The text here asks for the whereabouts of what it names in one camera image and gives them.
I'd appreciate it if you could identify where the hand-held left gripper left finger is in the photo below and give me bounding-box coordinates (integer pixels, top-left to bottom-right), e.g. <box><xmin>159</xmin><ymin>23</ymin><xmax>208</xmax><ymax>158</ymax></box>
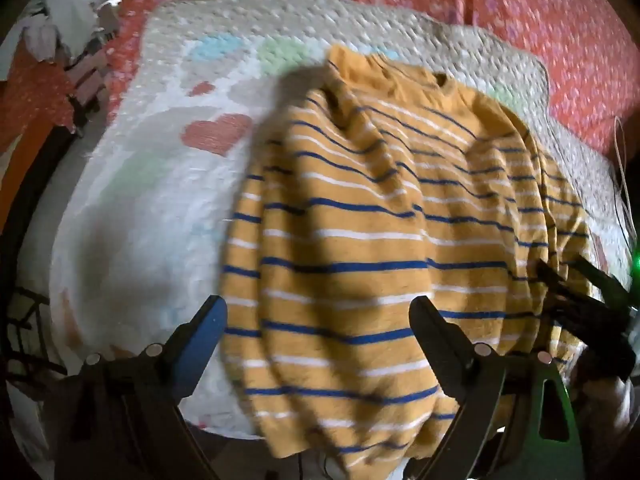
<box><xmin>55</xmin><ymin>295</ymin><xmax>228</xmax><ymax>480</ymax></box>

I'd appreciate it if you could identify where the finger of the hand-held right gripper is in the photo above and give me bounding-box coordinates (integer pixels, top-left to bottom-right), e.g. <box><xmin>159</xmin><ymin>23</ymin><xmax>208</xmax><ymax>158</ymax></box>
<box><xmin>536</xmin><ymin>259</ymin><xmax>596</xmax><ymax>316</ymax></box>
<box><xmin>570</xmin><ymin>255</ymin><xmax>633</xmax><ymax>306</ymax></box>

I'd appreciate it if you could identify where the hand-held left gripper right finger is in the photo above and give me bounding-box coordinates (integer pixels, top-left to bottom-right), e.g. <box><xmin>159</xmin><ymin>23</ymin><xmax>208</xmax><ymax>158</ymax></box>
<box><xmin>409</xmin><ymin>295</ymin><xmax>586</xmax><ymax>480</ymax></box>

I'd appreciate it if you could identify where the yellow striped knit sweater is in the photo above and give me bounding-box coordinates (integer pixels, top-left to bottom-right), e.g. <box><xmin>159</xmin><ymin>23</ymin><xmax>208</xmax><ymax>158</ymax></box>
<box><xmin>220</xmin><ymin>44</ymin><xmax>593</xmax><ymax>476</ymax></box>

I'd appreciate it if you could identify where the white quilted heart blanket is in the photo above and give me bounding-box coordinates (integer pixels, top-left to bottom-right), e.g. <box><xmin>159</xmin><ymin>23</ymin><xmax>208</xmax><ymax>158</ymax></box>
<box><xmin>50</xmin><ymin>0</ymin><xmax>636</xmax><ymax>441</ymax></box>

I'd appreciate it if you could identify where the red floral bedsheet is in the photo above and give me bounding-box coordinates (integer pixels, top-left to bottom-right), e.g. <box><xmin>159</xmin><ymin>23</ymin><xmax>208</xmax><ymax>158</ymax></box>
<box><xmin>107</xmin><ymin>0</ymin><xmax>640</xmax><ymax>161</ymax></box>

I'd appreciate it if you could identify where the wooden slatted chair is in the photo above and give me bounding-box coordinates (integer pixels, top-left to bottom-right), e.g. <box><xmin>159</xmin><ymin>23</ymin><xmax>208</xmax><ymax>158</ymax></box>
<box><xmin>62</xmin><ymin>42</ymin><xmax>113</xmax><ymax>118</ymax></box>

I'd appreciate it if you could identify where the red dotted cloth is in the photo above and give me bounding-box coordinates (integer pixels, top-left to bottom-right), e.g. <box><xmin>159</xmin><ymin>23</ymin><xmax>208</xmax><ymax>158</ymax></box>
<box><xmin>0</xmin><ymin>40</ymin><xmax>76</xmax><ymax>136</ymax></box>

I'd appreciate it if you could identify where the white cloth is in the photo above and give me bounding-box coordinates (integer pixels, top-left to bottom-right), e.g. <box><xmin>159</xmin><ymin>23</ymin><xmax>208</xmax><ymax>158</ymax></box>
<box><xmin>22</xmin><ymin>0</ymin><xmax>128</xmax><ymax>63</ymax></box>

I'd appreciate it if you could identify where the white cable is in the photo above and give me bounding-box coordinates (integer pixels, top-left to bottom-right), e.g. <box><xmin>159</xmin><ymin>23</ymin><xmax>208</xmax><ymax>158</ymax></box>
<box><xmin>612</xmin><ymin>115</ymin><xmax>633</xmax><ymax>241</ymax></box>

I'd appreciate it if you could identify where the black wire rack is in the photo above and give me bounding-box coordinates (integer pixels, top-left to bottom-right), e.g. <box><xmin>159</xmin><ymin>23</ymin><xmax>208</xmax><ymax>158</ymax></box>
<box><xmin>0</xmin><ymin>285</ymin><xmax>68</xmax><ymax>378</ymax></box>

